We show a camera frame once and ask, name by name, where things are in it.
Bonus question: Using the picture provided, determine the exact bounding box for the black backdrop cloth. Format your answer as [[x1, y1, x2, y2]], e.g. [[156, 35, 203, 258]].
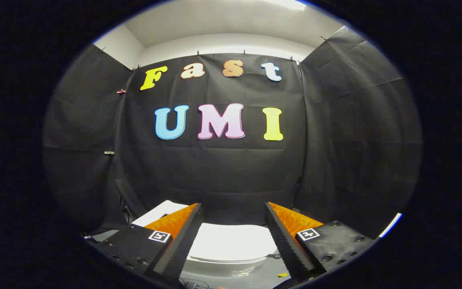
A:
[[43, 26, 423, 241]]

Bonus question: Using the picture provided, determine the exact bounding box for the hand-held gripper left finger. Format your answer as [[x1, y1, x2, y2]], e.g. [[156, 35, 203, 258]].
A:
[[91, 203, 204, 283]]

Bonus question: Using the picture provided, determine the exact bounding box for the thin floor cable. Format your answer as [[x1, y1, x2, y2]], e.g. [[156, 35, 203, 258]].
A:
[[180, 278, 210, 289]]

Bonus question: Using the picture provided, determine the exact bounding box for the white box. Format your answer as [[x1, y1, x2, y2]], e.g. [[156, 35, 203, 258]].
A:
[[132, 200, 189, 227]]

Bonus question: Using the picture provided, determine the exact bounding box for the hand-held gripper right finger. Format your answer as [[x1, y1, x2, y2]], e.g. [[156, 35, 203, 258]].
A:
[[265, 201, 377, 281]]

